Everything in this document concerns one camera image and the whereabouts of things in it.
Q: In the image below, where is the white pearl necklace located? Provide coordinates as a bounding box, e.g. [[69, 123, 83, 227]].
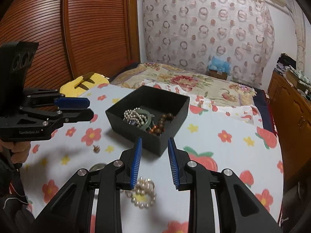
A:
[[123, 107, 147, 128]]

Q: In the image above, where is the green jade bangle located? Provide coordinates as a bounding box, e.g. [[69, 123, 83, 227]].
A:
[[135, 109, 152, 130]]

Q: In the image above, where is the brown wooden bead bracelet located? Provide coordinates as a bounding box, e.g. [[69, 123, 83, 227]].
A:
[[148, 112, 175, 136]]

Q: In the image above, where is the black open jewelry box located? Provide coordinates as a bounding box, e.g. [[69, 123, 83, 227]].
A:
[[106, 86, 190, 156]]

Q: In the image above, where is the person's left hand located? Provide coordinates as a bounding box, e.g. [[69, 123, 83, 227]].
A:
[[0, 140, 31, 163]]

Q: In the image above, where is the yellow plush toy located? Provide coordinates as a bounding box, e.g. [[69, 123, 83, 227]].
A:
[[59, 72, 110, 97]]

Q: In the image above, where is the green gem brooch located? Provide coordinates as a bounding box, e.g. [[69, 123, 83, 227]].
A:
[[93, 145, 100, 154]]

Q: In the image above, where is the silver metal bangle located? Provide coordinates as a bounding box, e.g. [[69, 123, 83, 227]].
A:
[[89, 163, 106, 172]]

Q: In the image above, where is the strawberry flower print cloth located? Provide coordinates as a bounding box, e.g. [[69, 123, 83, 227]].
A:
[[21, 85, 284, 232]]

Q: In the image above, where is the brown louvered wardrobe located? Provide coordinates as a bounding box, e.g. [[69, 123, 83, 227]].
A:
[[1, 0, 140, 89]]

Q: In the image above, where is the wooden sideboard cabinet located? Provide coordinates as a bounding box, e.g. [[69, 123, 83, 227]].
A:
[[268, 72, 310, 180]]

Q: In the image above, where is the floral bed blanket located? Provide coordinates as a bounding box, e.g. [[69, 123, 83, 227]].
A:
[[112, 63, 263, 127]]

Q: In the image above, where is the pink circle pattern curtain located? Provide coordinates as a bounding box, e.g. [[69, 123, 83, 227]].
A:
[[142, 0, 275, 87]]

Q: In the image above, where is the blue tissue cardboard box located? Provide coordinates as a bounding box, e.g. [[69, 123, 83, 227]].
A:
[[207, 56, 231, 81]]

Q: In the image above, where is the beige tied window curtain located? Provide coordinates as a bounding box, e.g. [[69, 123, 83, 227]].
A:
[[289, 0, 306, 72]]

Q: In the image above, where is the black camera box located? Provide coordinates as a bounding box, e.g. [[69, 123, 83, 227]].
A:
[[1, 42, 39, 109]]

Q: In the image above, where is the small pearl bracelet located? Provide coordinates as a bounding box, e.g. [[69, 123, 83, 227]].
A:
[[125, 177, 157, 209]]

